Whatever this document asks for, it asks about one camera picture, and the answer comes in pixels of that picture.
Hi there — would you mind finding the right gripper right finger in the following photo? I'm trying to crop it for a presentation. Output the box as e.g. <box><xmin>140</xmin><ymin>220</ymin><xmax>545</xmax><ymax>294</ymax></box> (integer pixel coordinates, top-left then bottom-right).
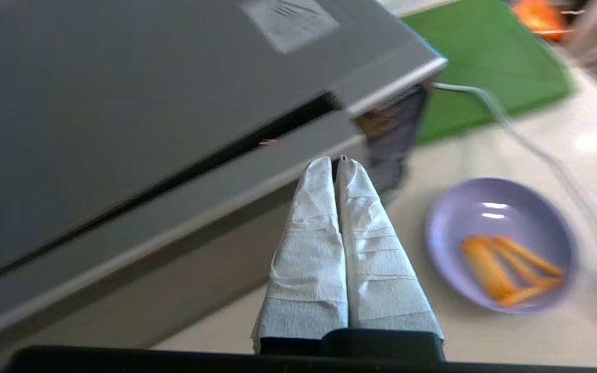
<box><xmin>335</xmin><ymin>158</ymin><xmax>444</xmax><ymax>342</ymax></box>

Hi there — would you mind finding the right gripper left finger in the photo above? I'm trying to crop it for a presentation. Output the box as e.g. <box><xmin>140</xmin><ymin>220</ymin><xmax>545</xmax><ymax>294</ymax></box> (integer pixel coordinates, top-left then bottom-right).
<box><xmin>252</xmin><ymin>157</ymin><xmax>350</xmax><ymax>354</ymax></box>

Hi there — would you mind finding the purple plate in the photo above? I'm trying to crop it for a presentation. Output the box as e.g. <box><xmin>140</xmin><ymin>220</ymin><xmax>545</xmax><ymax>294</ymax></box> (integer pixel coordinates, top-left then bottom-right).
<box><xmin>425</xmin><ymin>177</ymin><xmax>580</xmax><ymax>315</ymax></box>

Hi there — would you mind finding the dark glass microwave door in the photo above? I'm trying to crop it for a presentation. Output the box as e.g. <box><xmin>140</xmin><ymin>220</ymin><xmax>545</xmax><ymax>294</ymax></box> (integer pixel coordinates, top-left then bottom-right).
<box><xmin>0</xmin><ymin>110</ymin><xmax>382</xmax><ymax>366</ymax></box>

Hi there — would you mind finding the silver black microwave oven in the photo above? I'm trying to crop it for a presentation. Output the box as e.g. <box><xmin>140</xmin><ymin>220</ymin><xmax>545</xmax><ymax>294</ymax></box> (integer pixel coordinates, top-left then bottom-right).
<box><xmin>0</xmin><ymin>0</ymin><xmax>449</xmax><ymax>290</ymax></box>

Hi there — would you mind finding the orange biscuit stick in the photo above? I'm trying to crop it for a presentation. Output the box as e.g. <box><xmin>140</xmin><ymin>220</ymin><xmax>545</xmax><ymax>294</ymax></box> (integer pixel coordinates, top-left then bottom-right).
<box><xmin>493</xmin><ymin>236</ymin><xmax>564</xmax><ymax>279</ymax></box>
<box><xmin>501</xmin><ymin>277</ymin><xmax>563</xmax><ymax>307</ymax></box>
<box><xmin>461</xmin><ymin>237</ymin><xmax>518</xmax><ymax>303</ymax></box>

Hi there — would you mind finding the green cutting board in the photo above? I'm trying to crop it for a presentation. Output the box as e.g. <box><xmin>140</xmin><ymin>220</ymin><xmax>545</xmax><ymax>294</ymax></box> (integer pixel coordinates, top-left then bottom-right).
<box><xmin>401</xmin><ymin>0</ymin><xmax>576</xmax><ymax>147</ymax></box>

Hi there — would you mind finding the white label sticker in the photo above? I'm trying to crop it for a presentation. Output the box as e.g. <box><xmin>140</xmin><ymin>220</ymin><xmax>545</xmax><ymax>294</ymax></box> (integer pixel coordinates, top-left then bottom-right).
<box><xmin>240</xmin><ymin>0</ymin><xmax>340</xmax><ymax>55</ymax></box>

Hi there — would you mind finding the white power cable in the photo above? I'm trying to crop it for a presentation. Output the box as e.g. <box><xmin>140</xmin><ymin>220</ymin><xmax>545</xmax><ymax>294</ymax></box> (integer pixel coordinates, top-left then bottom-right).
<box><xmin>433</xmin><ymin>82</ymin><xmax>597</xmax><ymax>284</ymax></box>

